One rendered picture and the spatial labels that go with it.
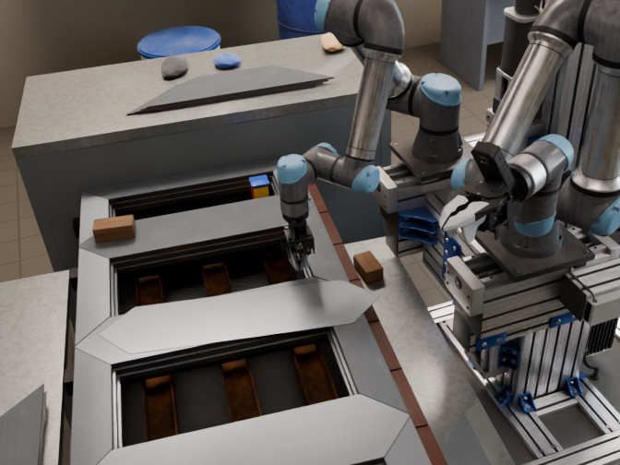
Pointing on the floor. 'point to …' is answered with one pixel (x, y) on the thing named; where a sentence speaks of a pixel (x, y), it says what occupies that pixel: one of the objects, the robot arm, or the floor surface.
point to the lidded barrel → (178, 41)
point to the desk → (470, 35)
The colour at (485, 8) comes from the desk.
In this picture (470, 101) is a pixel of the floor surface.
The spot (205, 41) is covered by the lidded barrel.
